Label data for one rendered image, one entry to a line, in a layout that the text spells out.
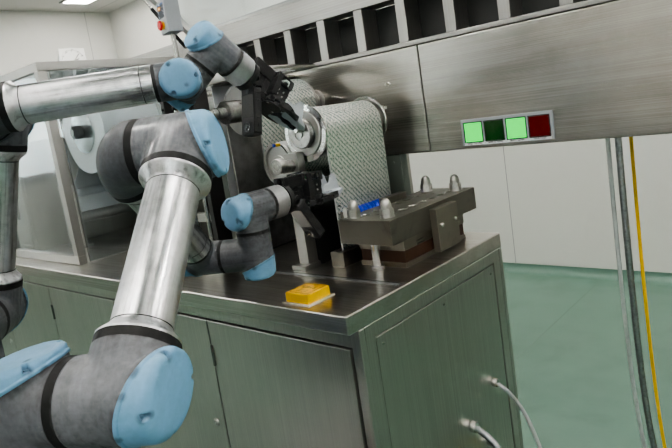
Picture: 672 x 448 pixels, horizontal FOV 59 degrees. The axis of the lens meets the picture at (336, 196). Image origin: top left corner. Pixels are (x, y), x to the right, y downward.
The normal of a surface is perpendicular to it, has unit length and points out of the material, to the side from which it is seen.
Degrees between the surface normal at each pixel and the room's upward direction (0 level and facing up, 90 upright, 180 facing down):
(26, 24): 90
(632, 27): 90
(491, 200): 90
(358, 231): 90
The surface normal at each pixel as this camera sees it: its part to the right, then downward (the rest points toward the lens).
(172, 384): 0.96, -0.01
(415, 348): 0.74, -0.01
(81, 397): -0.22, -0.36
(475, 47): -0.66, 0.21
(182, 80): 0.18, 0.11
